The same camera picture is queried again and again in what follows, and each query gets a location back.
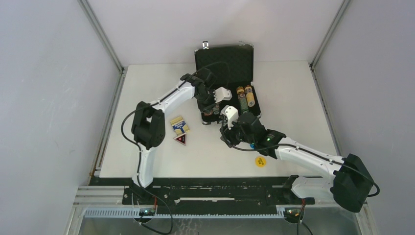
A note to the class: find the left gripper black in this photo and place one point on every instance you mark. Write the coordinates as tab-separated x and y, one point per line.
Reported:
208	107

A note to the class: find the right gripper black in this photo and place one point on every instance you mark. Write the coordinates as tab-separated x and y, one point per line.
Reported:
229	133

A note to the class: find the playing card deck box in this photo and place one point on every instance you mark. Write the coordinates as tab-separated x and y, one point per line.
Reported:
179	126

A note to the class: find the black aluminium poker case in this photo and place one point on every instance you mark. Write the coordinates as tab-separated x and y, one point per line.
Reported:
228	66

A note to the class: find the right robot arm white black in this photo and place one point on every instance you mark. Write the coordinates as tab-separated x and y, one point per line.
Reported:
345	180

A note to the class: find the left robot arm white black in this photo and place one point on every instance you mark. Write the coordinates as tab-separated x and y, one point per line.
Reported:
148	127

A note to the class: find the green chip row inner left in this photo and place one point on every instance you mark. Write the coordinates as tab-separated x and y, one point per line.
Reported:
216	109

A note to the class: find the yellow chip row far right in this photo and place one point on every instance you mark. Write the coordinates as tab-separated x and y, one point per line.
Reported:
249	96

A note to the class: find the green orange chip row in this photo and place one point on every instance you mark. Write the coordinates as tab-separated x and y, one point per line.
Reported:
242	100

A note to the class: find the yellow round button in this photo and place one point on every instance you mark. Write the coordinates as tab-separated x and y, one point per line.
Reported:
260	161

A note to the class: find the red black triangular button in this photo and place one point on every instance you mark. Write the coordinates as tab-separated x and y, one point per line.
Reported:
181	139

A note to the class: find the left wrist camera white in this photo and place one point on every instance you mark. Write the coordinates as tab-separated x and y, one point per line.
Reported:
222	94

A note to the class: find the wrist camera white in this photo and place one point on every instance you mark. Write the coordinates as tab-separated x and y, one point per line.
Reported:
230	114
222	94

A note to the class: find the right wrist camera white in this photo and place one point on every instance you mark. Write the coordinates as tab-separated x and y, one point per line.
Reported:
230	114

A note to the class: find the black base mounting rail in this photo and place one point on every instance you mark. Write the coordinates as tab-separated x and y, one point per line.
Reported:
214	196

